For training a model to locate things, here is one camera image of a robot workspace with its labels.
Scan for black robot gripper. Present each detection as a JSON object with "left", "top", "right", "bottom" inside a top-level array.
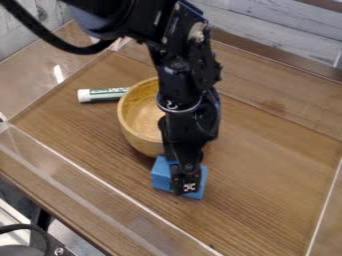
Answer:
[{"left": 158, "top": 89, "right": 220, "bottom": 195}]

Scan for blue rectangular block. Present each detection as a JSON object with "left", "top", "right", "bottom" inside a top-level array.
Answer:
[{"left": 151, "top": 155, "right": 208, "bottom": 200}]

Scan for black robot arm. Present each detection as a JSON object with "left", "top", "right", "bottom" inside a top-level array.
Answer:
[{"left": 0, "top": 0, "right": 222, "bottom": 195}]

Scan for brown wooden bowl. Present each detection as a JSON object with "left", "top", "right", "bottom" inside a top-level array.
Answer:
[{"left": 117, "top": 77, "right": 166, "bottom": 158}]

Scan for white green marker tube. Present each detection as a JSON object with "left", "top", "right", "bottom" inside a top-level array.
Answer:
[{"left": 77, "top": 87, "right": 128, "bottom": 103}]

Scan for clear acrylic corner bracket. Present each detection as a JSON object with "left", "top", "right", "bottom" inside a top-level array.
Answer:
[{"left": 88, "top": 35, "right": 134, "bottom": 52}]

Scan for black cable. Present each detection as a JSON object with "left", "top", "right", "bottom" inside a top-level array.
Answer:
[{"left": 0, "top": 224, "right": 48, "bottom": 256}]

